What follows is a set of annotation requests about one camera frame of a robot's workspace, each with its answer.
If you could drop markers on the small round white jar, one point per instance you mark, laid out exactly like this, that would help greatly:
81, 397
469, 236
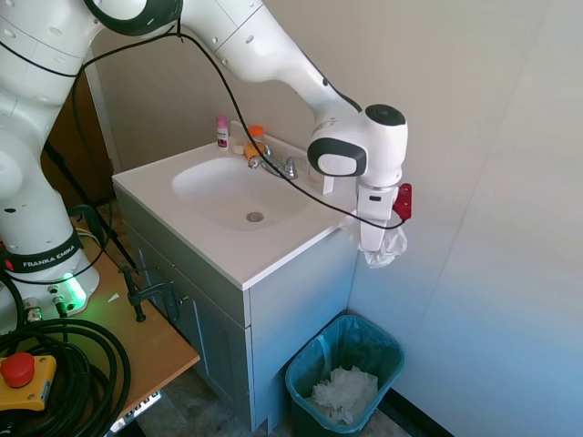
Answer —
238, 149

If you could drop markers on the brown wooden door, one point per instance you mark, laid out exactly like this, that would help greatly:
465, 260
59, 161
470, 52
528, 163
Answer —
86, 155

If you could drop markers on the orange plastic container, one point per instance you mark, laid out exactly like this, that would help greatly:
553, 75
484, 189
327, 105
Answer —
250, 150

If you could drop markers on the yellow emergency stop box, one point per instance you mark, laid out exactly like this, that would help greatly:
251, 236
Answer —
41, 387

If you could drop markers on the chrome sink drain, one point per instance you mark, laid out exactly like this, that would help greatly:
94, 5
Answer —
255, 216

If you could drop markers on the black table clamp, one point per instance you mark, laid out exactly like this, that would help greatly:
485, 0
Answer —
159, 296

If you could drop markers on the teal lined trash bin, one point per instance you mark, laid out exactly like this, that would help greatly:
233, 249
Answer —
387, 359

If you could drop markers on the grey vanity cabinet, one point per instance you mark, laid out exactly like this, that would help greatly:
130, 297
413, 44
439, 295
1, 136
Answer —
296, 328

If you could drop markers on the clear jar with orange lid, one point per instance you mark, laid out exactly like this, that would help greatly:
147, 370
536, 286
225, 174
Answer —
257, 135

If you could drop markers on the white sink vanity top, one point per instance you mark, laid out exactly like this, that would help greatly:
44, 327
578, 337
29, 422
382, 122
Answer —
155, 196

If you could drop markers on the white tissue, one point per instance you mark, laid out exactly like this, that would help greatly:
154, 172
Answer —
388, 255

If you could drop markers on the black baseboard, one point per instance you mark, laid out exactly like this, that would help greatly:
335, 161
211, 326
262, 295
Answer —
419, 414

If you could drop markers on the pink cap deodorant stick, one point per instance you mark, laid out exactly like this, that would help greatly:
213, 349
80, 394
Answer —
222, 134

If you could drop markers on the small white paper scrap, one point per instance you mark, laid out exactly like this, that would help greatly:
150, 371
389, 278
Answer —
114, 297

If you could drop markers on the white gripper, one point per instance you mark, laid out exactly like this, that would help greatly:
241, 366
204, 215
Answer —
374, 207

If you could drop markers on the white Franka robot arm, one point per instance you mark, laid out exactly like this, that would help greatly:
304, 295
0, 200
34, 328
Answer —
273, 50

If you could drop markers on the pile of white tissues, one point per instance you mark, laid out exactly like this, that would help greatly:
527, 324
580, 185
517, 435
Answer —
341, 392

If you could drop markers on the table height control panel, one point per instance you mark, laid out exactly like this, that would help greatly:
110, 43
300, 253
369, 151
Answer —
141, 409

